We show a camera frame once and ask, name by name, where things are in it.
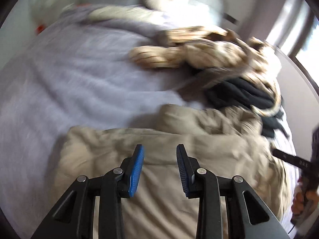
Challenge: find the beige puffer jacket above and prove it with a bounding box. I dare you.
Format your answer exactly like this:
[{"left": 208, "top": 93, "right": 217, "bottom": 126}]
[{"left": 48, "top": 104, "right": 292, "bottom": 239}]

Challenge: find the person's right hand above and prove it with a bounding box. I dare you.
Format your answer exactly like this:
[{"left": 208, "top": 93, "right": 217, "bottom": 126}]
[{"left": 291, "top": 176, "right": 318, "bottom": 215}]

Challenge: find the black garment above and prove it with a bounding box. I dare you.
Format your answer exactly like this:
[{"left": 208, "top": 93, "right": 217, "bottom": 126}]
[{"left": 204, "top": 77, "right": 289, "bottom": 138}]

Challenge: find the lavender plush bed blanket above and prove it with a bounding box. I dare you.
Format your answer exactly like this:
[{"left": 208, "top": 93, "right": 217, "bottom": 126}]
[{"left": 1, "top": 7, "right": 204, "bottom": 238}]

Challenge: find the tan striped fleece blanket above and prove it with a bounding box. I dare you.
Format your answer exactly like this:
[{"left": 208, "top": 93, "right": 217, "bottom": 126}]
[{"left": 129, "top": 26, "right": 282, "bottom": 117}]

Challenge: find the cream fluffy blanket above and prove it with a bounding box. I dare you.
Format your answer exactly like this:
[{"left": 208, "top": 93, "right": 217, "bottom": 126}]
[{"left": 88, "top": 5, "right": 165, "bottom": 25}]

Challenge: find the white wardrobe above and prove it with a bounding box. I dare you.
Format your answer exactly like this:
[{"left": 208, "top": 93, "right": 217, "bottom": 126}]
[{"left": 0, "top": 0, "right": 63, "bottom": 63}]

